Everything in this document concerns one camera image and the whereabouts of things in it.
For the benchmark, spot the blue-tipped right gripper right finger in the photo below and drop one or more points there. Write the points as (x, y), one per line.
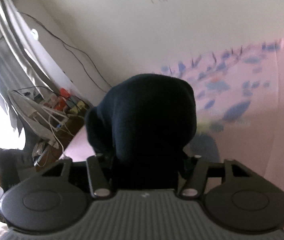
(195, 186)

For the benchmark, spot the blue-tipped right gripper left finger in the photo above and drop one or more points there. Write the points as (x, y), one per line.
(97, 182)

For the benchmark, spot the black red patterned knit sweater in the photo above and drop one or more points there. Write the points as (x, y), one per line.
(140, 129)

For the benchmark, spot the cluttered bedside table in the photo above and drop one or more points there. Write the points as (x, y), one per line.
(49, 125)

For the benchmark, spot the pink tree-print bed sheet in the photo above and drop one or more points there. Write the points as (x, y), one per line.
(240, 105)

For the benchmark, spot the grey window curtain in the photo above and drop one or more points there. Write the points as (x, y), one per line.
(20, 68)

